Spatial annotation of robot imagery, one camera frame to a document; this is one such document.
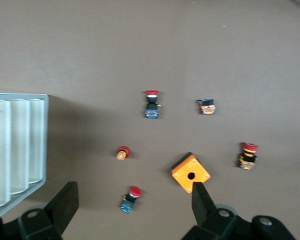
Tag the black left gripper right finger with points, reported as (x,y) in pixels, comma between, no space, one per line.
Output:
(202,207)

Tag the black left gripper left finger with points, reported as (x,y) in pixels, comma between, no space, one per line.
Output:
(62,207)

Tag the red emergency stop orange base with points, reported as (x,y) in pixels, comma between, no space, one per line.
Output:
(247,157)

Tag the red mushroom button blue base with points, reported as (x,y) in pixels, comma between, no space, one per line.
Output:
(131,198)
(152,106)

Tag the grey tray with white ridges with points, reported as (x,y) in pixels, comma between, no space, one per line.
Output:
(17,140)

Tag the red yellow button head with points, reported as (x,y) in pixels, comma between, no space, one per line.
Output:
(122,152)

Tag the orange black contact block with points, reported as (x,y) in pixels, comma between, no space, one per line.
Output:
(207,108)

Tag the brown table cover sheet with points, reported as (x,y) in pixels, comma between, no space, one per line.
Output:
(140,50)

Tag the orange button enclosure box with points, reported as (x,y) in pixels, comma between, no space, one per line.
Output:
(183,170)

